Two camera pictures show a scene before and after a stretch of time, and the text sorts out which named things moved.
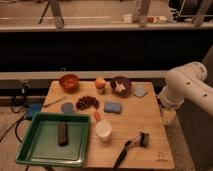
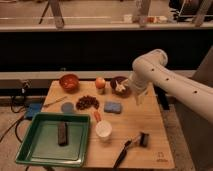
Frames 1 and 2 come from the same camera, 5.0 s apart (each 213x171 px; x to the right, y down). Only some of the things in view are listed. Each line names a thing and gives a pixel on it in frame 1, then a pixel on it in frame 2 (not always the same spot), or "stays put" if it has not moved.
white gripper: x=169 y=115 to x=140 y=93
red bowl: x=69 y=82 stays put
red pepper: x=97 y=116 stays put
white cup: x=103 y=130 stays put
